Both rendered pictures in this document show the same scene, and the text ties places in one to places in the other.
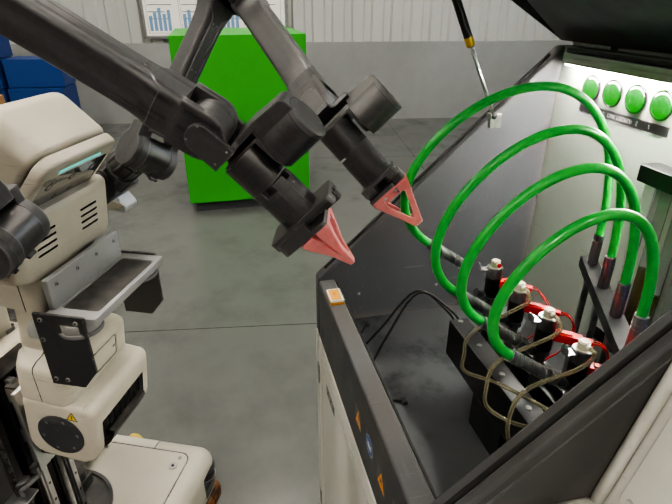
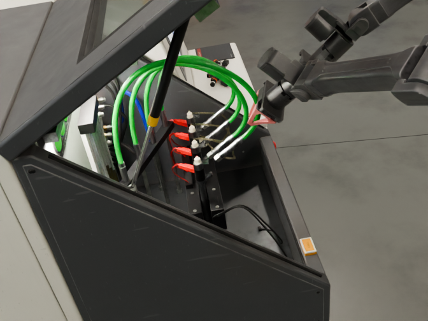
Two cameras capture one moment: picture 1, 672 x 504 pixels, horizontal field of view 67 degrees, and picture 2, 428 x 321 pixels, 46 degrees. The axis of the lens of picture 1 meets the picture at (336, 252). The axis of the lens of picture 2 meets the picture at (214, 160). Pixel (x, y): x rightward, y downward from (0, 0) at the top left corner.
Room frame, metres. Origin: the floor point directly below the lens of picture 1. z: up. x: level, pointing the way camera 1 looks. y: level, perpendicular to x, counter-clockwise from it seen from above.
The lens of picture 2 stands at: (1.86, -0.03, 1.92)
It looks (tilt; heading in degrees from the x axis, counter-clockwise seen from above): 36 degrees down; 191
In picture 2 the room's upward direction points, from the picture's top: 9 degrees counter-clockwise
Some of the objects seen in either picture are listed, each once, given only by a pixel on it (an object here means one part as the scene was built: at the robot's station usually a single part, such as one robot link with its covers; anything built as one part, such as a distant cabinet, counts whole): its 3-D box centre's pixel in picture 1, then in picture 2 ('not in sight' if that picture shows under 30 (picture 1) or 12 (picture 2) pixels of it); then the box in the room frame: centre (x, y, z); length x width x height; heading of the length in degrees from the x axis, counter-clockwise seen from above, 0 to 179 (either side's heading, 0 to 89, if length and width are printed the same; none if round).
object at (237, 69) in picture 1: (242, 116); not in sight; (4.27, 0.77, 0.65); 0.95 x 0.86 x 1.30; 103
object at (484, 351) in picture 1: (512, 405); (203, 193); (0.68, -0.31, 0.91); 0.34 x 0.10 x 0.15; 13
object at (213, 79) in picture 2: not in sight; (219, 70); (0.04, -0.30, 1.01); 0.23 x 0.11 x 0.06; 13
